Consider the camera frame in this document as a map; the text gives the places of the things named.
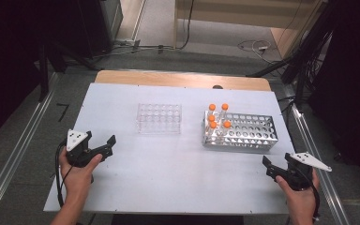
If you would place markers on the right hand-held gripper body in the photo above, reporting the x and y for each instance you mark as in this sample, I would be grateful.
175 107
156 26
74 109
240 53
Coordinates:
300 178

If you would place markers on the clear plastic tube rack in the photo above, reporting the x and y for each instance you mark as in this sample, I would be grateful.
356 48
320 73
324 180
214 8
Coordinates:
159 120

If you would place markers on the black cabinet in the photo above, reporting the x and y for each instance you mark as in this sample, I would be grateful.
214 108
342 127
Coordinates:
101 25

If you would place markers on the light wooden cabinet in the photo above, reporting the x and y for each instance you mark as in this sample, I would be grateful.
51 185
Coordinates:
231 12

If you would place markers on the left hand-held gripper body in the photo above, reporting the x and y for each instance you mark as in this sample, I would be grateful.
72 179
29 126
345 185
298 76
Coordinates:
76 139

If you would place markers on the aluminium floor rail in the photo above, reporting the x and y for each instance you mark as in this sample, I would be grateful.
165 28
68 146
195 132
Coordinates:
318 175
18 143

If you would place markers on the dark round table grommet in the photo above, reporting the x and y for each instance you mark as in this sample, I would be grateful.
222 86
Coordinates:
217 86

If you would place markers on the person's left hand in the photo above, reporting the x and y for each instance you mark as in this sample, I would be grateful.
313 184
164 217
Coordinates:
76 181

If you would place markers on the perforated metal tube rack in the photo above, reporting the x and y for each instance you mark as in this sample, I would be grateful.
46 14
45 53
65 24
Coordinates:
253 132

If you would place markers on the person's right hand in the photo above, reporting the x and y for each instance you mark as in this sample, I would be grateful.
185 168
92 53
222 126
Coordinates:
301 201

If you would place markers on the black metal stand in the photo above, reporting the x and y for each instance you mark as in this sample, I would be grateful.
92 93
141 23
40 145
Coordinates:
43 72

